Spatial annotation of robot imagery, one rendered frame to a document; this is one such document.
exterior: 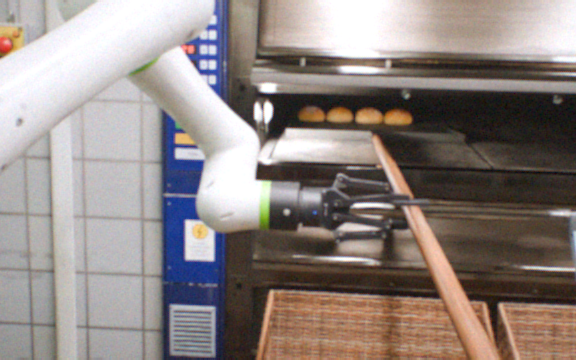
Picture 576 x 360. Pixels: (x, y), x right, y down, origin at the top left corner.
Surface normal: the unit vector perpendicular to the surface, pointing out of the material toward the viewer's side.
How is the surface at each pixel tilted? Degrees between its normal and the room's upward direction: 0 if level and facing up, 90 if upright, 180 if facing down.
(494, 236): 70
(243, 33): 90
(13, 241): 90
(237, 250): 90
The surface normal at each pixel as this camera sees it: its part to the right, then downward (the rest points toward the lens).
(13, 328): -0.07, 0.20
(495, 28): -0.06, -0.15
